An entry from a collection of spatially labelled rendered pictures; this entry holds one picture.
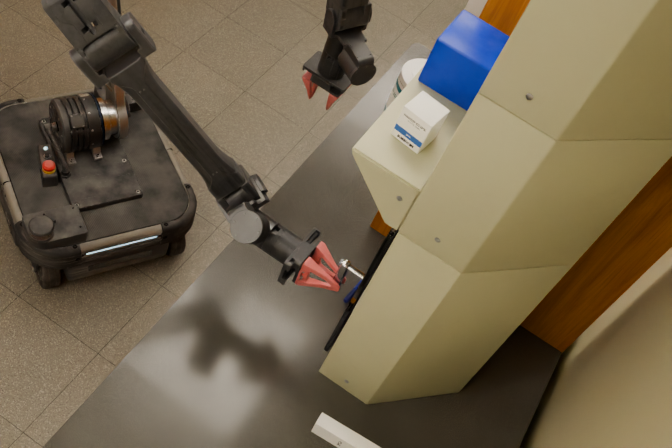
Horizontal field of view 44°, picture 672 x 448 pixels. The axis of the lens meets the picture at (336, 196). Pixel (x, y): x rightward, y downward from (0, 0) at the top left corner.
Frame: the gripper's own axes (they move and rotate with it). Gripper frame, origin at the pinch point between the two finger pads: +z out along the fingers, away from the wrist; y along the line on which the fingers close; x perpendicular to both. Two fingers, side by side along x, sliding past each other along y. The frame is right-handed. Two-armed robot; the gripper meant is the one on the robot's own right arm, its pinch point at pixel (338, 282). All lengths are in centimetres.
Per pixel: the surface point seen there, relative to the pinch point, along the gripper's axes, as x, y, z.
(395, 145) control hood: -36.4, -0.4, -1.2
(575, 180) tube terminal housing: -48, 0, 22
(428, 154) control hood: -36.3, 1.8, 3.4
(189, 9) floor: 111, 153, -135
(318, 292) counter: 20.5, 9.9, -4.5
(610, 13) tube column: -74, -5, 14
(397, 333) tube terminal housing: -4.4, -4.9, 13.6
